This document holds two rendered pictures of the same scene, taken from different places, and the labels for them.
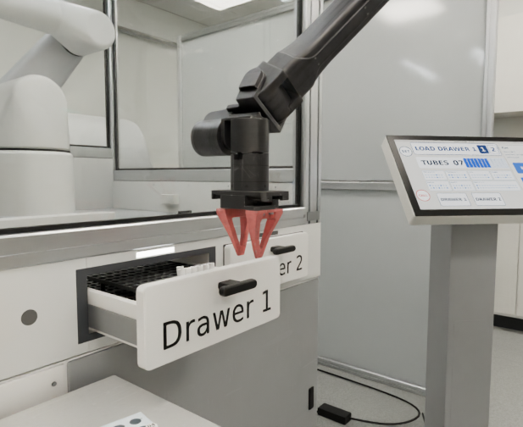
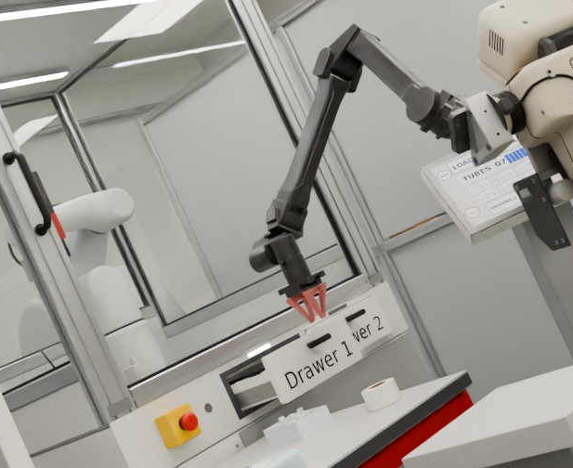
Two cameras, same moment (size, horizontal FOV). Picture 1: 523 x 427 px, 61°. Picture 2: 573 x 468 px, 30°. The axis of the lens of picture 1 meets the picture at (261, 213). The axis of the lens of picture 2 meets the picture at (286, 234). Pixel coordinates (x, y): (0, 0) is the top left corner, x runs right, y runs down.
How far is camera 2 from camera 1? 1.76 m
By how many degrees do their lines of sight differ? 8
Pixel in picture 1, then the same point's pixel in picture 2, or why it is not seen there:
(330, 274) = (478, 344)
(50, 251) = (201, 367)
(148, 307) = (272, 366)
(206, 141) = (261, 262)
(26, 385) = (224, 448)
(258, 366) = not seen: hidden behind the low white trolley
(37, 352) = (221, 428)
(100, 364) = (257, 431)
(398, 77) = (437, 65)
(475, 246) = not seen: hidden behind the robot
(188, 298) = (292, 357)
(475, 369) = not seen: outside the picture
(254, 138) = (288, 249)
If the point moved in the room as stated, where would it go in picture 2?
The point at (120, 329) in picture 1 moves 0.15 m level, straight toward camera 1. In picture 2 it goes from (262, 394) to (275, 395)
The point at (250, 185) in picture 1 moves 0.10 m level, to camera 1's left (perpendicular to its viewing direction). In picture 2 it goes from (298, 277) to (258, 295)
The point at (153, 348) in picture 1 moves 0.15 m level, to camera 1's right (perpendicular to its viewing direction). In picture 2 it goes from (285, 389) to (348, 360)
